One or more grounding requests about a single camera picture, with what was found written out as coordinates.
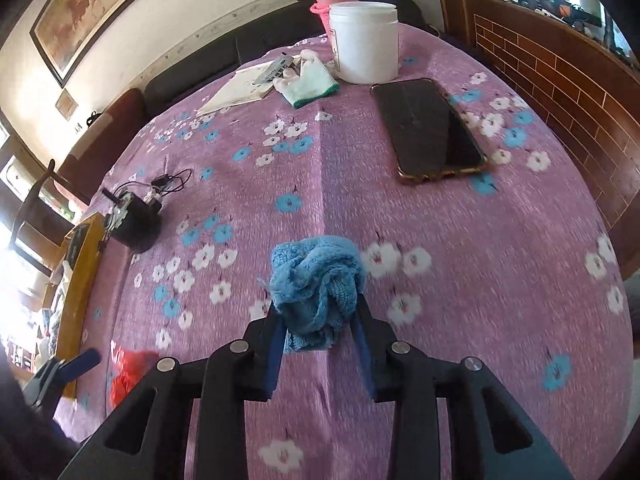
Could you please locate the yellow cardboard tray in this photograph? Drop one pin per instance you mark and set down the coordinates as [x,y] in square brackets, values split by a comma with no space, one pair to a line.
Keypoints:
[79,259]

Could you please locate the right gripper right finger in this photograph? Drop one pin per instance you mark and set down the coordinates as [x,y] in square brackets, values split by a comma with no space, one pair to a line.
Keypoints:
[490,434]

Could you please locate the wooden brick pattern cabinet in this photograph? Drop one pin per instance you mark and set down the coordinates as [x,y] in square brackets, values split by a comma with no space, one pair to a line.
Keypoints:
[586,97]

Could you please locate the black round device with cables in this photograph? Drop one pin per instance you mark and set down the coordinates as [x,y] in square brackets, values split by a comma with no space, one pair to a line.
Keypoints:
[134,218]

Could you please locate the blue knitted cloth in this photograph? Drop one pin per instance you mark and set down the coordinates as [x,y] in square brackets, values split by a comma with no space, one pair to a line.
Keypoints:
[314,285]

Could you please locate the wooden chair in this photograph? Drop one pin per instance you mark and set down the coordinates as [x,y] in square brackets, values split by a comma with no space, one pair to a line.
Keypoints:
[38,231]

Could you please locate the black smartphone gold case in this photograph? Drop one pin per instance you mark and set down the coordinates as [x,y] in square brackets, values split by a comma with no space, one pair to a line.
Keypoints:
[430,139]

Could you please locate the red plastic bag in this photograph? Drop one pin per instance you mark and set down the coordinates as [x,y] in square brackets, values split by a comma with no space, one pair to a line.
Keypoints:
[130,367]

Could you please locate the brown armchair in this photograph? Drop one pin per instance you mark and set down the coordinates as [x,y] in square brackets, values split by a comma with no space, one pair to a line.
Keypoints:
[95,153]

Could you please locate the white green work glove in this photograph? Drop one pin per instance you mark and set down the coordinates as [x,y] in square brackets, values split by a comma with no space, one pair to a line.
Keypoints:
[309,81]

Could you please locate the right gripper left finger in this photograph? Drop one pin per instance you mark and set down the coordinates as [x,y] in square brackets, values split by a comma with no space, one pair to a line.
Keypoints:
[185,417]

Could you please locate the framed wall painting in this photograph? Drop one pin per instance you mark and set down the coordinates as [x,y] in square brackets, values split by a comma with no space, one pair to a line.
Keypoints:
[65,30]

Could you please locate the white plastic jar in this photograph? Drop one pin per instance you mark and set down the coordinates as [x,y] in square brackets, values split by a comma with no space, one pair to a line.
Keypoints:
[365,41]

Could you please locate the open paper notebook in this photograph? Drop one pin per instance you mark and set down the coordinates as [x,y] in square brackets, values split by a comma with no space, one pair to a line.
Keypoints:
[239,90]

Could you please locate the black leather sofa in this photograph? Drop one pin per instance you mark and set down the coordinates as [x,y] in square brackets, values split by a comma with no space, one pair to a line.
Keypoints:
[277,29]

